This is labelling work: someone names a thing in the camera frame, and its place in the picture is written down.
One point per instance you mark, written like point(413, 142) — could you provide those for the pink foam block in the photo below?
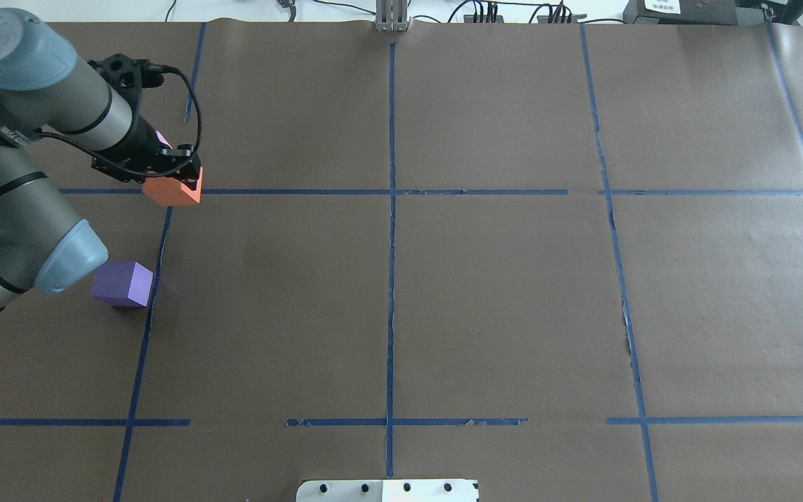
point(162, 140)

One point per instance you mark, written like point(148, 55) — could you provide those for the orange foam block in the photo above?
point(169, 191)

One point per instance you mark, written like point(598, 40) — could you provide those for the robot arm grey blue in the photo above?
point(47, 91)

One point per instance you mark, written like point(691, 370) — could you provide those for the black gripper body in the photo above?
point(144, 139)

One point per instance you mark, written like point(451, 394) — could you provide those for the white pedestal column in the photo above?
point(439, 489)

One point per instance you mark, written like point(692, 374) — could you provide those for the orange black connector strip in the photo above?
point(527, 12)

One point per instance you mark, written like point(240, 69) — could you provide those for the black box device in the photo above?
point(720, 13)

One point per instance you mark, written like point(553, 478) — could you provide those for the aluminium frame post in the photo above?
point(392, 16)

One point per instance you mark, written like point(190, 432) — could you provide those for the purple foam block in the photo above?
point(125, 284)

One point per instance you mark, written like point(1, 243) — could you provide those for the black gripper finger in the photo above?
point(170, 154)
point(189, 176)

